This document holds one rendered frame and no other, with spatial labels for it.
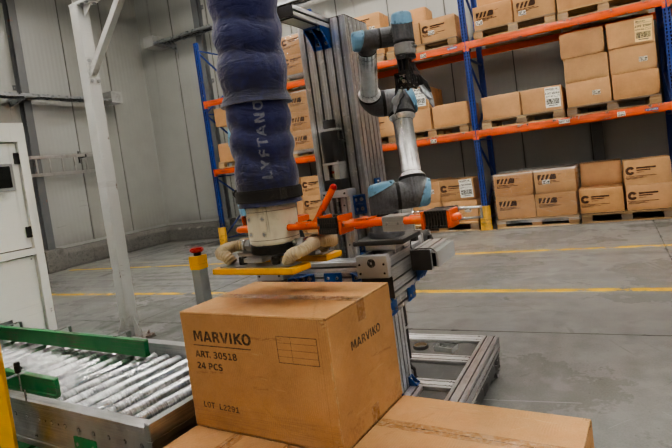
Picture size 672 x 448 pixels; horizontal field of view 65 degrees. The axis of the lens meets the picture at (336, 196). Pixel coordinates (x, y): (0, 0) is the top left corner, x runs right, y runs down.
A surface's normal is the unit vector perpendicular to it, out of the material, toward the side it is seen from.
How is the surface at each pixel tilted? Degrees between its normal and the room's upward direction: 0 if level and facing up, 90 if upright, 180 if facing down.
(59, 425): 90
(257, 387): 90
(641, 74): 86
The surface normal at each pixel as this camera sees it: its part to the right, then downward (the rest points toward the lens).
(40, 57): 0.88, -0.09
